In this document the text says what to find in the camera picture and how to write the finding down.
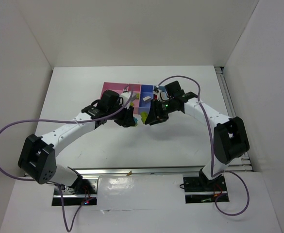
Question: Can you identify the green teal lego stack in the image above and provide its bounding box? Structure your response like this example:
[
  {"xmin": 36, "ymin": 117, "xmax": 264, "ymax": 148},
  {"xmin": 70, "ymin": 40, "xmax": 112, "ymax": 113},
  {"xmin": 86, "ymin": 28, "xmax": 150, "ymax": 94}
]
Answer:
[{"xmin": 140, "ymin": 112, "xmax": 148, "ymax": 124}]

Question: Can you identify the beige lego brick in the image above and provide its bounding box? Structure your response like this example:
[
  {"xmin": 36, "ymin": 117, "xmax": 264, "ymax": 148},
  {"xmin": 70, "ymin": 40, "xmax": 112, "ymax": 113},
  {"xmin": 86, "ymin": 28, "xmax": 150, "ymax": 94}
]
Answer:
[{"xmin": 143, "ymin": 96, "xmax": 151, "ymax": 102}]

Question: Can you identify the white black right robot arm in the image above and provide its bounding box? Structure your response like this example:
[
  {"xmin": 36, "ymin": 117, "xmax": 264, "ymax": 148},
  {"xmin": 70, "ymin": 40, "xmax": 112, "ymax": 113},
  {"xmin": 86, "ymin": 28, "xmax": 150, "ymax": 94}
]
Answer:
[{"xmin": 145, "ymin": 81, "xmax": 250, "ymax": 190}]

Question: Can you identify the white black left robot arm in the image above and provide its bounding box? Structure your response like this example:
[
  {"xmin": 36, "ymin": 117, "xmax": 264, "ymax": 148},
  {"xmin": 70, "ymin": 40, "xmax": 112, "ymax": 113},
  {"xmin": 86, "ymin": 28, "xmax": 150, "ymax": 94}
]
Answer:
[{"xmin": 18, "ymin": 90, "xmax": 137, "ymax": 193}]

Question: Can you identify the light blue container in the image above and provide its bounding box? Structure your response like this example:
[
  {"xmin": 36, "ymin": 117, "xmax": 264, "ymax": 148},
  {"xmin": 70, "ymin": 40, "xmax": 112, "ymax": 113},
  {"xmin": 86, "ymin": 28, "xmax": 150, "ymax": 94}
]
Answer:
[{"xmin": 153, "ymin": 85, "xmax": 167, "ymax": 99}]

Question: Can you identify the dark blue container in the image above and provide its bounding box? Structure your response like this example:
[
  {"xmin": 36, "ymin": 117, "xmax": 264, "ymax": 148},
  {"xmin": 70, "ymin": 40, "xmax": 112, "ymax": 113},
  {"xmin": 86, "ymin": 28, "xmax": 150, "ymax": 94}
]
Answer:
[{"xmin": 138, "ymin": 84, "xmax": 154, "ymax": 114}]

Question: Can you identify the large pink container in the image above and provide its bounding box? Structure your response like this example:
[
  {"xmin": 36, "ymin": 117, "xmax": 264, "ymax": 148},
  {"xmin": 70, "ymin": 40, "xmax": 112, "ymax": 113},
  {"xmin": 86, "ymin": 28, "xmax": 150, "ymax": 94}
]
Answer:
[{"xmin": 100, "ymin": 82, "xmax": 129, "ymax": 97}]

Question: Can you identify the narrow pink container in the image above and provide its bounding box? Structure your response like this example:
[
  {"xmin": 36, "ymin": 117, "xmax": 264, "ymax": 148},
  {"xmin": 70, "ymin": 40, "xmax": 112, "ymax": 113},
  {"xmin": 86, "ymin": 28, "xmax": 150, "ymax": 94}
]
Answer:
[{"xmin": 128, "ymin": 83, "xmax": 142, "ymax": 115}]

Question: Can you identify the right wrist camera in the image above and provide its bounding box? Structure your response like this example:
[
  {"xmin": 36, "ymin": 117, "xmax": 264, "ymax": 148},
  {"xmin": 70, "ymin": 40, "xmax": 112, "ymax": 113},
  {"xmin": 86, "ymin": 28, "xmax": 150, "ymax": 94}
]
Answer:
[{"xmin": 153, "ymin": 87, "xmax": 169, "ymax": 102}]

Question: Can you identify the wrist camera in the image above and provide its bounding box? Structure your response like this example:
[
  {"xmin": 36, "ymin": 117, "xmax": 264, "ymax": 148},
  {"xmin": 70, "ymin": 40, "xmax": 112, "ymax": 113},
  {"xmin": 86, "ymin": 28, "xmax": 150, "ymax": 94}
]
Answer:
[
  {"xmin": 121, "ymin": 91, "xmax": 137, "ymax": 101},
  {"xmin": 153, "ymin": 87, "xmax": 169, "ymax": 102}
]

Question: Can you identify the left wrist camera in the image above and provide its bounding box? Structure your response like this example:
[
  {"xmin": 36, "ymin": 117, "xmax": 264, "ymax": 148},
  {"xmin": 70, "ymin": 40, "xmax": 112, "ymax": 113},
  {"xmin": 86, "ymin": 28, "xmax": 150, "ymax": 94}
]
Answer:
[{"xmin": 121, "ymin": 91, "xmax": 137, "ymax": 101}]

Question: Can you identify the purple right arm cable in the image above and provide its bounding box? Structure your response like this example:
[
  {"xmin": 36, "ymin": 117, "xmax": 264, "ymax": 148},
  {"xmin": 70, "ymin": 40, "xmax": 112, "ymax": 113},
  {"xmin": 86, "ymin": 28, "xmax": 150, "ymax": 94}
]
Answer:
[{"xmin": 156, "ymin": 75, "xmax": 251, "ymax": 216}]

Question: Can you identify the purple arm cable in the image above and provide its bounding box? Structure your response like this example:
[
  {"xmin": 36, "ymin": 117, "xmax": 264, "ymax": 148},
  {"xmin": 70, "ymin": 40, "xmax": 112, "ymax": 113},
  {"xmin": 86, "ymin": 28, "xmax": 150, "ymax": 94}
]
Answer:
[
  {"xmin": 0, "ymin": 84, "xmax": 135, "ymax": 233},
  {"xmin": 156, "ymin": 75, "xmax": 251, "ymax": 216}
]

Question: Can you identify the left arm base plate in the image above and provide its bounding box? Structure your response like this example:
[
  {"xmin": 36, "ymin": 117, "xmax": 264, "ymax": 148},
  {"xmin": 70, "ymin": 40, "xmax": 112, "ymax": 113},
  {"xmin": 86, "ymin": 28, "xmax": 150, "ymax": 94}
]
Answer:
[{"xmin": 60, "ymin": 177, "xmax": 99, "ymax": 206}]

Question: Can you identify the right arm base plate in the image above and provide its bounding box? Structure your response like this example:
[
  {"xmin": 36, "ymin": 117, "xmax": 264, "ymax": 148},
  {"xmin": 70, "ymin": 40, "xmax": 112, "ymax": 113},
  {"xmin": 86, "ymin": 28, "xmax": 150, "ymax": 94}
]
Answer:
[{"xmin": 179, "ymin": 176, "xmax": 229, "ymax": 204}]

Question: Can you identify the aluminium right rail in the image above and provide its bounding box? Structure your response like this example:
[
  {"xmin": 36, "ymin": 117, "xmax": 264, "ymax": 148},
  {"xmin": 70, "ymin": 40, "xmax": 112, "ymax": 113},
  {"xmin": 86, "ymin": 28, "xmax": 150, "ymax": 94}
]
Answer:
[{"xmin": 214, "ymin": 67, "xmax": 253, "ymax": 172}]

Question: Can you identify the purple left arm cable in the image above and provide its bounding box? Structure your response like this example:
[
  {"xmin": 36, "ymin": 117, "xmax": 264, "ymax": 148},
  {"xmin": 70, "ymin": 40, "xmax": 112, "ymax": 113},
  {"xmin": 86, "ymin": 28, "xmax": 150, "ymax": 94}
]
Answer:
[{"xmin": 0, "ymin": 84, "xmax": 135, "ymax": 233}]

